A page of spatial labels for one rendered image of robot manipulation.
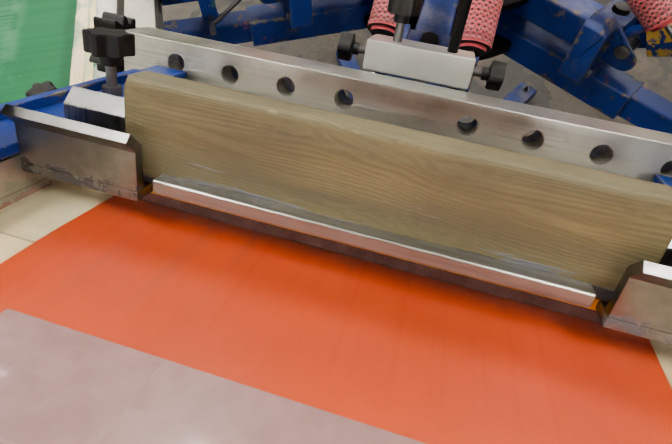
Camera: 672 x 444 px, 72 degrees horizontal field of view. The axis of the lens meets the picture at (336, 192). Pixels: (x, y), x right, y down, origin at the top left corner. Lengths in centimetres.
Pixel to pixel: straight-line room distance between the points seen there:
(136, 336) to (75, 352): 3
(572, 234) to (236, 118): 22
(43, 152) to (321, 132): 20
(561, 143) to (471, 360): 29
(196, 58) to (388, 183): 34
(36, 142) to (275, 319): 22
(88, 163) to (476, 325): 29
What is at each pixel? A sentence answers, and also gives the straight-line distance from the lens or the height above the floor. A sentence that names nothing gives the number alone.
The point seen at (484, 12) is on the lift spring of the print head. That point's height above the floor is 114.
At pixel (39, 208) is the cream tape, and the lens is 41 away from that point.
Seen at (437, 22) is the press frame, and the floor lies 102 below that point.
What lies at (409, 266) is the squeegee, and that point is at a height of 122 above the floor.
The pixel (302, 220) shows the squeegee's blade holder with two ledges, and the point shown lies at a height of 126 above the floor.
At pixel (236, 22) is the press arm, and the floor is 92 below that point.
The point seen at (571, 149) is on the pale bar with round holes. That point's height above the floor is 115.
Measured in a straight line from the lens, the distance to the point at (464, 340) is 31.
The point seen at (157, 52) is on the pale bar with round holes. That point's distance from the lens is 60.
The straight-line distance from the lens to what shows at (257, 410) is 25.
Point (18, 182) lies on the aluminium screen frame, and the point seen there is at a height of 124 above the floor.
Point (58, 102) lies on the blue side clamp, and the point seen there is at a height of 122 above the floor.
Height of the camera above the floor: 152
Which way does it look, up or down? 57 degrees down
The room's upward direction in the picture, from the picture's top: straight up
